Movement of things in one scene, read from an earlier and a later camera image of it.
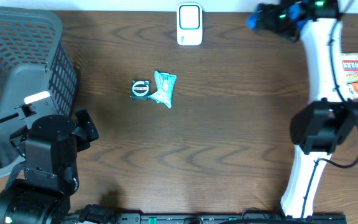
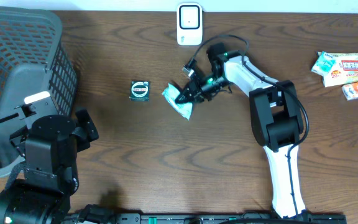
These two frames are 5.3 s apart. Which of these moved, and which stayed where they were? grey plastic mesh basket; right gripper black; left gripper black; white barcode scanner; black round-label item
Moved: right gripper black
Stayed: black round-label item; white barcode scanner; grey plastic mesh basket; left gripper black
